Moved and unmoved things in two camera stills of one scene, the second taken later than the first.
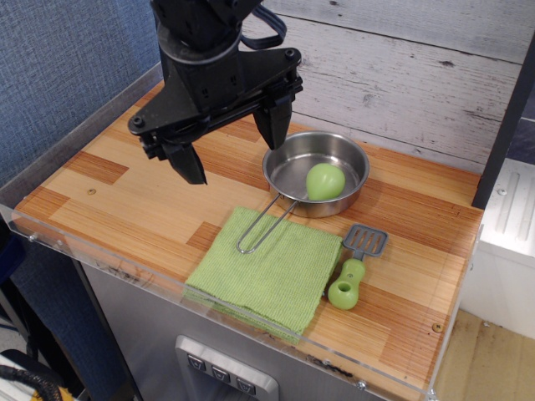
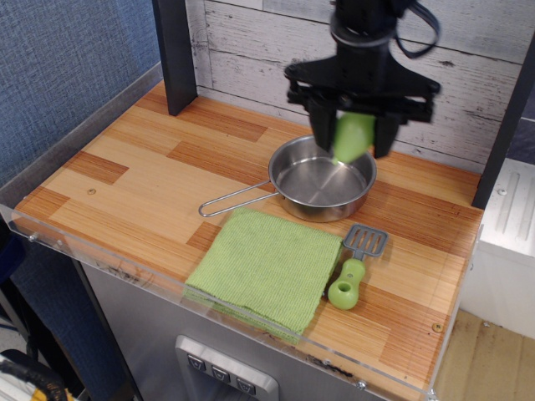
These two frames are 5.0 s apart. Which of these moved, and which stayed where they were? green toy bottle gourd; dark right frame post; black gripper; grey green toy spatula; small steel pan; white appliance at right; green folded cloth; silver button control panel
Moved: small steel pan; black gripper; green toy bottle gourd
Stayed: silver button control panel; grey green toy spatula; green folded cloth; white appliance at right; dark right frame post
